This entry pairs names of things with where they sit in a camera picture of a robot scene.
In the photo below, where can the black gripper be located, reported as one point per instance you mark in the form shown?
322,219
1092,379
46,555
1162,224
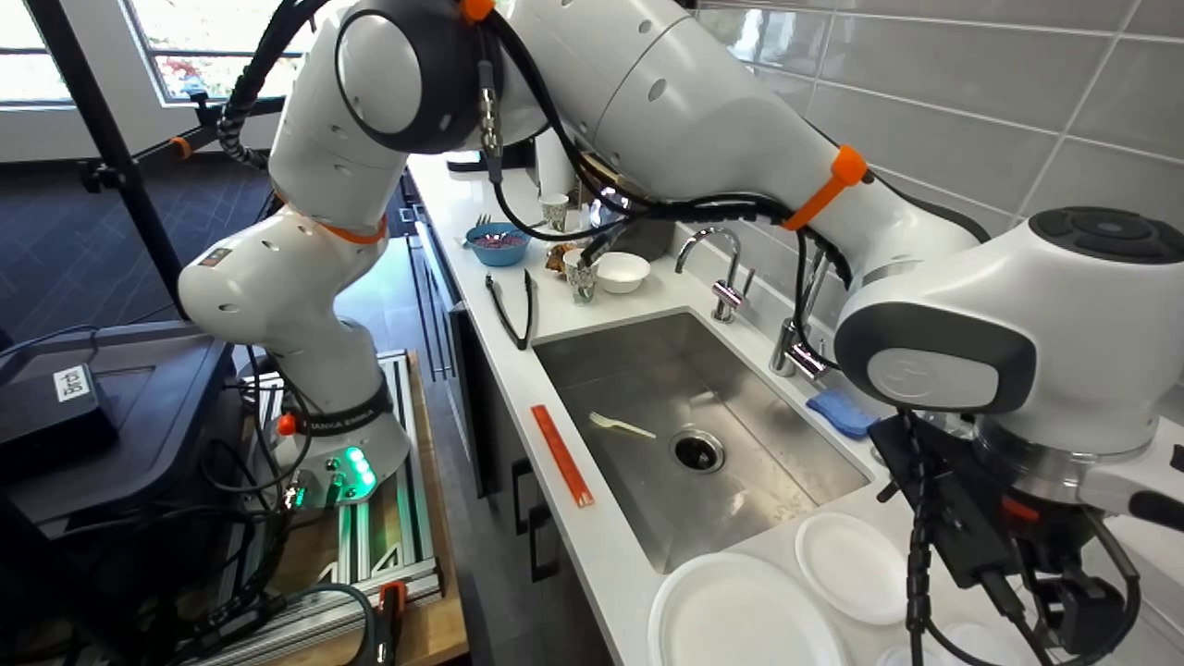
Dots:
1076,594

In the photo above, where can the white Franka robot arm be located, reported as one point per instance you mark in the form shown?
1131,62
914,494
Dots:
691,99

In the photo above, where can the small white plate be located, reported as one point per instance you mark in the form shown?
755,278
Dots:
844,569

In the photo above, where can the large white plate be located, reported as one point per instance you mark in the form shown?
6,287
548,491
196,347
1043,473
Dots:
727,615

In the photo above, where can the blue sponge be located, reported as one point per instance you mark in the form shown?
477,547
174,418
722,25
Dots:
844,414

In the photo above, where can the tall chrome faucet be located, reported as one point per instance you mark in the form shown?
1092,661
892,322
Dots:
802,356

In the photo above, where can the sink drain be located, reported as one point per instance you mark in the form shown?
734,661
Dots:
701,452

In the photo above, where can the small chrome faucet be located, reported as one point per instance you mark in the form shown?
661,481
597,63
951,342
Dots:
729,293

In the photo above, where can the pale utensil in sink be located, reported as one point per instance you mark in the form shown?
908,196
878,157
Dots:
622,426

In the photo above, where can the stainless steel sink basin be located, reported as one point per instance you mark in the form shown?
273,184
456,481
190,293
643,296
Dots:
643,370

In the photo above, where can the orange strip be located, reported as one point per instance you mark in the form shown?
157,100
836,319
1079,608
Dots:
561,458

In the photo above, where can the white bowl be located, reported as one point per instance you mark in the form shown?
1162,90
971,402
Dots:
620,273

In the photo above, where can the white paper cup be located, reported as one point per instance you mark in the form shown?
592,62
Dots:
582,283

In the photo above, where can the black kitchen tongs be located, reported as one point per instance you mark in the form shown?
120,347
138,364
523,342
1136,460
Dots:
525,342

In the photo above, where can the dark base cabinet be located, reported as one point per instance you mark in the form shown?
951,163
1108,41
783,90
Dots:
487,430

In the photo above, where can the orange chips bag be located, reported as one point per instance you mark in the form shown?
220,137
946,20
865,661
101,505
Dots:
561,261

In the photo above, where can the wooden base board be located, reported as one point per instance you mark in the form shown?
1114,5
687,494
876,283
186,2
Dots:
437,631

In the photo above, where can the small pale cup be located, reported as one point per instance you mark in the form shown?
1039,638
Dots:
555,209

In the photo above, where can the white paper towel roll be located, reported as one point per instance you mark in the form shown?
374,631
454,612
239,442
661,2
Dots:
554,167

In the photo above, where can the blue bowl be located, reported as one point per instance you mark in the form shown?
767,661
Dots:
496,241

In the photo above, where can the black bin with QR label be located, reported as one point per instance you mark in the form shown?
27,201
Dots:
151,410

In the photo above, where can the bright window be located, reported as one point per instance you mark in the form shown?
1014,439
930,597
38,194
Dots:
207,40

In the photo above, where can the black tripod stand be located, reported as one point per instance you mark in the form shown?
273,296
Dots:
111,162

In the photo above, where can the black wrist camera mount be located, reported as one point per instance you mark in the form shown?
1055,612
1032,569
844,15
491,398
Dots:
950,505

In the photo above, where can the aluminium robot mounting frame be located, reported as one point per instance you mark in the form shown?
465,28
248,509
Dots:
400,542

